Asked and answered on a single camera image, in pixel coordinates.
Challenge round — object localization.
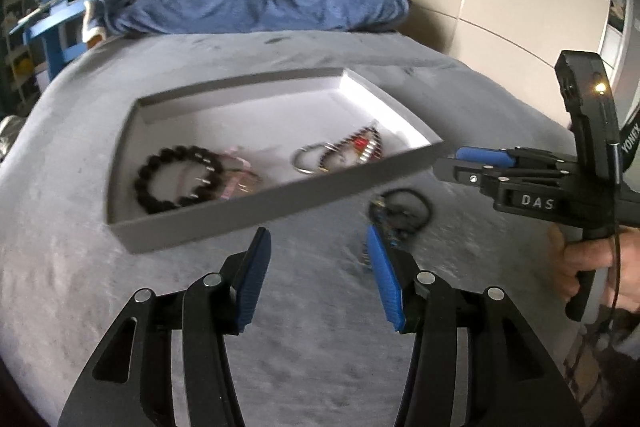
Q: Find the white pearl hair clip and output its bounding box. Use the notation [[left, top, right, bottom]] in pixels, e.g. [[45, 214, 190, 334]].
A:
[[349, 127, 382, 164]]

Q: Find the dark brown bead bracelet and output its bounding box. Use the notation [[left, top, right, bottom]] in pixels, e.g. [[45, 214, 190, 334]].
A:
[[324, 118, 386, 168]]

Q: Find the silver hoop ring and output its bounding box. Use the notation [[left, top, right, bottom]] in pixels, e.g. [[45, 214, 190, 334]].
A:
[[292, 141, 342, 177]]

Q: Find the pink cord bracelet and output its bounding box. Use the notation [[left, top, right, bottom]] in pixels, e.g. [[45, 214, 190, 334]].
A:
[[219, 146, 264, 200]]

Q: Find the large black bead bracelet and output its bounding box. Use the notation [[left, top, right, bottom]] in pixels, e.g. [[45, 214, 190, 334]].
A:
[[133, 145, 229, 216]]

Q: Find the right hand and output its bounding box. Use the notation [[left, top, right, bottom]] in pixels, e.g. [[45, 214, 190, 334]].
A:
[[548, 223, 639, 314]]

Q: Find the grey bed cover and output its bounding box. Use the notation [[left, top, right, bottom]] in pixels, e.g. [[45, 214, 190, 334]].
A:
[[1, 31, 582, 426]]

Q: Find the grey shallow cardboard box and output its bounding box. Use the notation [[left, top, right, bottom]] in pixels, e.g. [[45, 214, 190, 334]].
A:
[[105, 67, 442, 254]]

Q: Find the white shelf rack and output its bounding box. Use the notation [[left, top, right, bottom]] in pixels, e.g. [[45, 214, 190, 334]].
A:
[[1, 0, 40, 116]]

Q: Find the blue desk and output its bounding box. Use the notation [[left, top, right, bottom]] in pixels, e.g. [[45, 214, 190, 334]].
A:
[[9, 0, 88, 80]]

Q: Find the black hair tie with charm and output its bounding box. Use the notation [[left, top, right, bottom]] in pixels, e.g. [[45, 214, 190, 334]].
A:
[[368, 186, 434, 249]]

